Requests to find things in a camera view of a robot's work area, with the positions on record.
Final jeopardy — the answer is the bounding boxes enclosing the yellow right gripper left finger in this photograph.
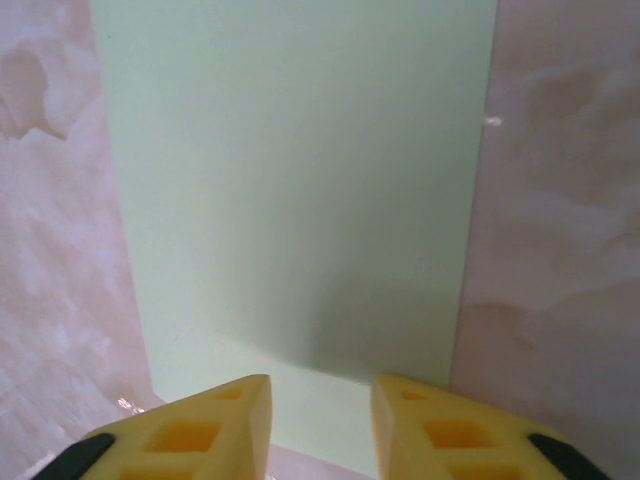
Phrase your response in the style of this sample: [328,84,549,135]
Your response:
[47,373,274,480]

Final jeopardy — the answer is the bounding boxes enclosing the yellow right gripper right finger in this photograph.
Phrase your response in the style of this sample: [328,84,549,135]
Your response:
[370,373,599,480]

